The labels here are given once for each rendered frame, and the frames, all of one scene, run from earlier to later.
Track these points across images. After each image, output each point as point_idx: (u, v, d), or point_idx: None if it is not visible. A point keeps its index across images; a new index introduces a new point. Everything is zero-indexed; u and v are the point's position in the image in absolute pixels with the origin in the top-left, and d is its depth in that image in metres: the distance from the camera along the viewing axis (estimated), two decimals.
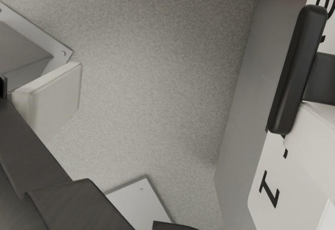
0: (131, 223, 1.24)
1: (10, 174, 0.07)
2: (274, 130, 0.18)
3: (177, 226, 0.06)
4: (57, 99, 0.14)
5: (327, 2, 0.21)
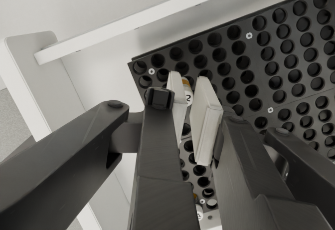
0: None
1: (141, 163, 0.08)
2: None
3: (177, 226, 0.06)
4: None
5: None
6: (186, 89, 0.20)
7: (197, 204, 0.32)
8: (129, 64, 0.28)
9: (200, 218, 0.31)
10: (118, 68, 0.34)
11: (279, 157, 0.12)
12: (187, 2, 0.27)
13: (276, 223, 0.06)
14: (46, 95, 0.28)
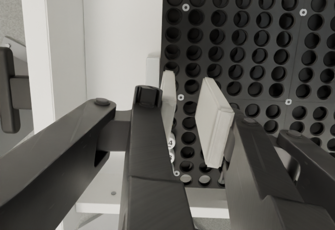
0: None
1: (131, 162, 0.08)
2: (3, 131, 0.26)
3: (177, 226, 0.06)
4: None
5: None
6: None
7: None
8: None
9: None
10: None
11: (292, 160, 0.12)
12: None
13: (282, 223, 0.06)
14: None
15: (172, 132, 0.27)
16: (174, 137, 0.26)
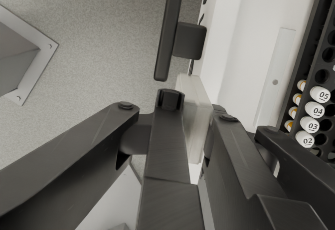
0: (115, 207, 1.31)
1: (148, 164, 0.08)
2: (155, 77, 0.25)
3: (177, 226, 0.06)
4: None
5: None
6: (306, 134, 0.27)
7: None
8: None
9: None
10: None
11: (268, 155, 0.12)
12: None
13: (271, 223, 0.06)
14: None
15: (315, 103, 0.27)
16: (322, 107, 0.26)
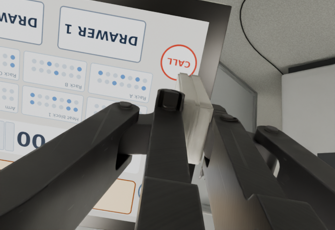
0: None
1: (148, 164, 0.08)
2: None
3: (177, 226, 0.06)
4: None
5: None
6: None
7: None
8: None
9: None
10: None
11: (268, 155, 0.12)
12: None
13: (271, 223, 0.06)
14: None
15: None
16: None
